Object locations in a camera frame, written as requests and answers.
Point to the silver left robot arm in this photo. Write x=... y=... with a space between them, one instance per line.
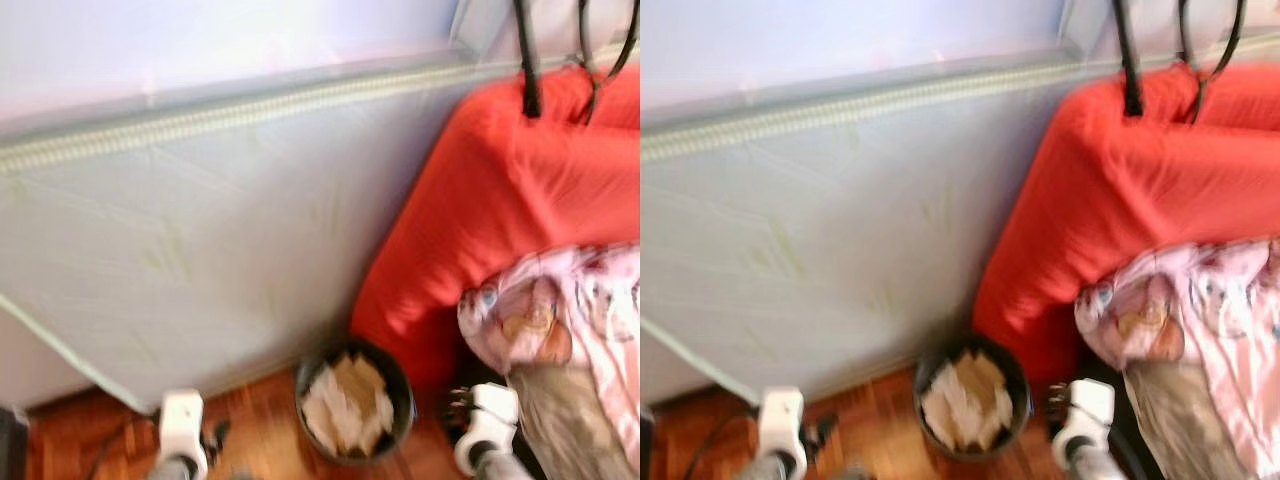
x=772 y=470
x=172 y=470

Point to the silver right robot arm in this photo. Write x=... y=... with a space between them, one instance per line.
x=498 y=466
x=1095 y=463

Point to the black round waste bin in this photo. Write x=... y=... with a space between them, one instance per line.
x=407 y=420
x=1024 y=415

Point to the flattened brown cardboard box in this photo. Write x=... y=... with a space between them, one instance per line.
x=975 y=380
x=360 y=385

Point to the pink cartoon print blanket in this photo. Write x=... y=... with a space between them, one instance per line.
x=1230 y=330
x=600 y=330

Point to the white quilted mattress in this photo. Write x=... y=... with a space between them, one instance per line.
x=820 y=240
x=200 y=250

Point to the pale grey board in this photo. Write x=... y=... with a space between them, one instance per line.
x=485 y=25
x=1085 y=22

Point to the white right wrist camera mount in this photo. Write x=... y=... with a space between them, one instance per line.
x=1088 y=410
x=492 y=415

